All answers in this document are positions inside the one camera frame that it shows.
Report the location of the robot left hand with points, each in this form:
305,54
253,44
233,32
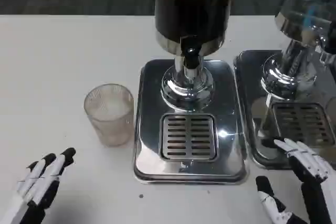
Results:
39,184

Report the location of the steel drip grid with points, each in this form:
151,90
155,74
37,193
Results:
189,137
302,124

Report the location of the dark drink dispenser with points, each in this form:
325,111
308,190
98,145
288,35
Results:
191,6

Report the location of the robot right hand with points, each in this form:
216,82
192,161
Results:
315,176

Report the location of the steel drip tray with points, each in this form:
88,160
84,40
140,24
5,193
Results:
249,82
231,129

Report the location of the clear ribbed glass cup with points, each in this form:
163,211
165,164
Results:
110,119

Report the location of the clear drink dispenser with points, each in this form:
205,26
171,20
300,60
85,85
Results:
299,24

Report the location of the black dispenser tap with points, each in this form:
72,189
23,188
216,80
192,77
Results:
191,53

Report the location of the steel dispenser tap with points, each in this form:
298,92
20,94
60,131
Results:
326,53

